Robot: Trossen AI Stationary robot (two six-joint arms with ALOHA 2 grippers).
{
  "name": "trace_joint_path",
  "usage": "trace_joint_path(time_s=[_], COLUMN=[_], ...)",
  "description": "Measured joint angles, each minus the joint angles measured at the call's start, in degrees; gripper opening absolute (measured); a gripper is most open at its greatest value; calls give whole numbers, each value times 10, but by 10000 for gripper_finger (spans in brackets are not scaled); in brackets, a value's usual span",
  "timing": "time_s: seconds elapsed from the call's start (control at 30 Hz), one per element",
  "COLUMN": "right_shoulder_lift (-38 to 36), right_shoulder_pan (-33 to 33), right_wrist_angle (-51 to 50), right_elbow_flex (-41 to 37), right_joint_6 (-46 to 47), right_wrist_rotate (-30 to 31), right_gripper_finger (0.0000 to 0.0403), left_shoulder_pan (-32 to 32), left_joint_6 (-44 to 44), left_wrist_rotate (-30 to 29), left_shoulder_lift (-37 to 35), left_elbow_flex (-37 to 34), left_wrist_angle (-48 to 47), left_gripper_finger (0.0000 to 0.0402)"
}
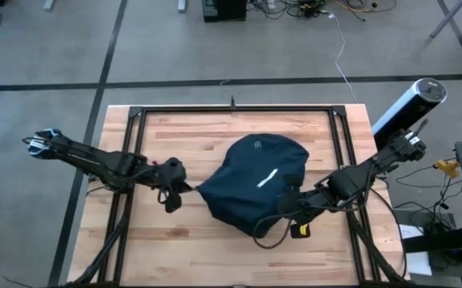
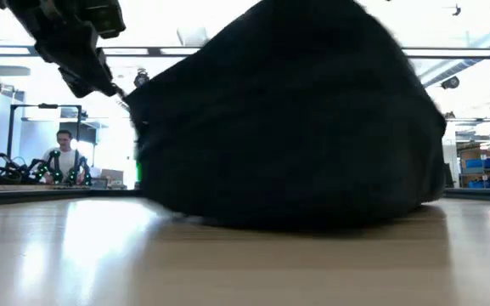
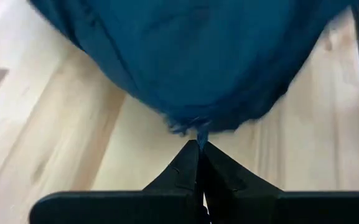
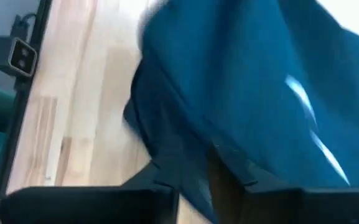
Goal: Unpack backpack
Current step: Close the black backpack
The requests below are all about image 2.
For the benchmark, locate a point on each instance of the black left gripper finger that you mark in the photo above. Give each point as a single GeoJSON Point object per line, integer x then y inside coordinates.
{"type": "Point", "coordinates": [77, 83]}
{"type": "Point", "coordinates": [108, 83]}

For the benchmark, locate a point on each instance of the navy blue backpack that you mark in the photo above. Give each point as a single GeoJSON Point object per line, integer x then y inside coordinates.
{"type": "Point", "coordinates": [291, 127]}

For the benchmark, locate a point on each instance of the black ceiling spotlight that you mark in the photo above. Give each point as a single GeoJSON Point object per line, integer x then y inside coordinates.
{"type": "Point", "coordinates": [141, 79]}
{"type": "Point", "coordinates": [450, 82]}

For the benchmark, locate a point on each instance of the person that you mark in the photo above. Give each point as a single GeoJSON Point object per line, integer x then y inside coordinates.
{"type": "Point", "coordinates": [64, 159]}

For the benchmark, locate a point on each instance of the brown cardboard box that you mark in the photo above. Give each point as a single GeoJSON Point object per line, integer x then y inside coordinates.
{"type": "Point", "coordinates": [112, 176]}

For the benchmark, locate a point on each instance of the background black robot arms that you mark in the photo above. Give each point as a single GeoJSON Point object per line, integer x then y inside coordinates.
{"type": "Point", "coordinates": [7, 170]}

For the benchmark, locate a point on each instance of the shelf with blue bins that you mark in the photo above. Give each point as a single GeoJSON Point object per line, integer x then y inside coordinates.
{"type": "Point", "coordinates": [486, 166]}

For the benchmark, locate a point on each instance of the black stand frame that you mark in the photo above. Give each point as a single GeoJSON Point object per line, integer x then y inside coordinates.
{"type": "Point", "coordinates": [45, 105]}

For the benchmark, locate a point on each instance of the black aluminium table frame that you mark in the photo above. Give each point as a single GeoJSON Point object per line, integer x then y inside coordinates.
{"type": "Point", "coordinates": [36, 194]}

